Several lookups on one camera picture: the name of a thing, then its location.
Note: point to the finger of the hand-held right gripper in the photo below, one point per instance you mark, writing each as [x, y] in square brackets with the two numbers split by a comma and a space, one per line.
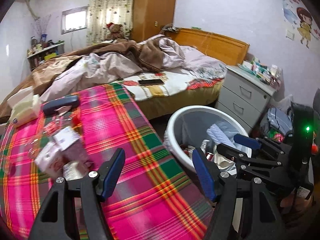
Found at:
[246, 141]
[250, 165]

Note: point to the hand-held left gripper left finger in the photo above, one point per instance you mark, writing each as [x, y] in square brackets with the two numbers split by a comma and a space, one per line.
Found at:
[112, 172]

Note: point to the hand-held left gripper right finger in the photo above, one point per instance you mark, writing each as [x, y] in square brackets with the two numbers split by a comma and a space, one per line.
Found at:
[203, 177]

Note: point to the crushed red drink can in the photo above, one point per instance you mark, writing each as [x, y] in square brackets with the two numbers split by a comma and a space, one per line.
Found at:
[188, 150]

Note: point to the white round trash bin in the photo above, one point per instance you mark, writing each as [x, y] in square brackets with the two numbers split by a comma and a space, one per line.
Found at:
[180, 135]

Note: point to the white paper box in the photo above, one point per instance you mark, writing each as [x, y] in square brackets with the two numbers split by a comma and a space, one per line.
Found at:
[66, 138]

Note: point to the pink white paper packet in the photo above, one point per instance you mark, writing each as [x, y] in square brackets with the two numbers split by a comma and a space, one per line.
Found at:
[48, 160]

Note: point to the clear plastic package red label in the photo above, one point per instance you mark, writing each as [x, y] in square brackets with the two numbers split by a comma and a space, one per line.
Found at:
[53, 126]

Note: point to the small clear plastic wrapper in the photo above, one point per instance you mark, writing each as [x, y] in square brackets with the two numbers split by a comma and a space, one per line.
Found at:
[35, 150]

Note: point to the person's right hand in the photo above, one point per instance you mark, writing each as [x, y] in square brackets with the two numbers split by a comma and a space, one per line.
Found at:
[287, 202]

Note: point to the red green wrapped item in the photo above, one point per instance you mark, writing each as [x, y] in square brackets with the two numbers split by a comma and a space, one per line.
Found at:
[277, 135]

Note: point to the pink green plaid tablecloth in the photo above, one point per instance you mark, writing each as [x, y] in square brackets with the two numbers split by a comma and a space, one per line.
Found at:
[150, 155]

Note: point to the grey drawer cabinet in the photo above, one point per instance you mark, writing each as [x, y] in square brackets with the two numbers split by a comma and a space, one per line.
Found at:
[245, 95]

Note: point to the pile of small boxes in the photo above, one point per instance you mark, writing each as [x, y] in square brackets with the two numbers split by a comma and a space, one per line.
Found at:
[260, 71]

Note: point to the white paper scrap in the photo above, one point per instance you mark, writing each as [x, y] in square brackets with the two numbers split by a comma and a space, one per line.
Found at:
[62, 108]

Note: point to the dark blue glasses case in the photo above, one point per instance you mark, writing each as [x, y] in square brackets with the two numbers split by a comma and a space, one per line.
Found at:
[60, 103]

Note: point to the floral bed sheet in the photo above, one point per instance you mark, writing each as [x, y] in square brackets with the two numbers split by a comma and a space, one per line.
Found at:
[175, 85]

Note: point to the pale pink floral quilt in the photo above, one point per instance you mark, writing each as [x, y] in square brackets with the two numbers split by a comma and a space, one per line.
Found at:
[200, 60]

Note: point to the black smartphone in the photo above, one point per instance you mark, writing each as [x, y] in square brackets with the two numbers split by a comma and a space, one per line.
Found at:
[151, 82]

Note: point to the wooden bed headboard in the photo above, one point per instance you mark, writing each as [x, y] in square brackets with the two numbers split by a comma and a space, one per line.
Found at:
[220, 46]

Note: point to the pale lilac duvet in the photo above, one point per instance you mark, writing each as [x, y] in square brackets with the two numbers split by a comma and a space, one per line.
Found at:
[105, 67]

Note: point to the green white tissue pack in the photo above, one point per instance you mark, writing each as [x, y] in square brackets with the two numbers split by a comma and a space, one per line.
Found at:
[23, 110]

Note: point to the brown blanket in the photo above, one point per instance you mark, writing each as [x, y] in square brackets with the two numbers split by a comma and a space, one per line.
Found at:
[62, 62]

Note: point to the green flat box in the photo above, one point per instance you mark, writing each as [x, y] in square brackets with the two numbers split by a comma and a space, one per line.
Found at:
[196, 27]

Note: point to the power strip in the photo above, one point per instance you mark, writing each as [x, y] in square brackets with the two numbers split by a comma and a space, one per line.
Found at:
[170, 28]

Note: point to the cluttered white shelf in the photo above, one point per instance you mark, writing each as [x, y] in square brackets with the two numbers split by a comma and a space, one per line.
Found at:
[45, 52]

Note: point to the teddy bear with red hat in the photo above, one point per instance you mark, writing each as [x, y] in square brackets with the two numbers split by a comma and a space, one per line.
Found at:
[116, 31]

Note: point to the small window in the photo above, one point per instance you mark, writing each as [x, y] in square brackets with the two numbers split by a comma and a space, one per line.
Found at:
[75, 20]

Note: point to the wooden wardrobe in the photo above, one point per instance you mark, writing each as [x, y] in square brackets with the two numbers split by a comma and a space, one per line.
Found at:
[155, 7]

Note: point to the dried branch bouquet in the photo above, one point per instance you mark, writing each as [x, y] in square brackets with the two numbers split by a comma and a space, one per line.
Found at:
[40, 26]

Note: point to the patterned curtain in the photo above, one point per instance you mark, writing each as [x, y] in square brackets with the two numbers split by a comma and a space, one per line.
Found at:
[110, 5]

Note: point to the white wall switch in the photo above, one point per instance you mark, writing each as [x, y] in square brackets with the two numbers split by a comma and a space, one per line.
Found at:
[290, 33]

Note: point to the cartoon girl wall sticker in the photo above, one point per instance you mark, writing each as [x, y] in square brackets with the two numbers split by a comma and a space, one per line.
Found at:
[303, 22]

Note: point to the blue whale wall sticker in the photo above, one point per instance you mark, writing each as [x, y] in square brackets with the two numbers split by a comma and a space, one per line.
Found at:
[290, 12]

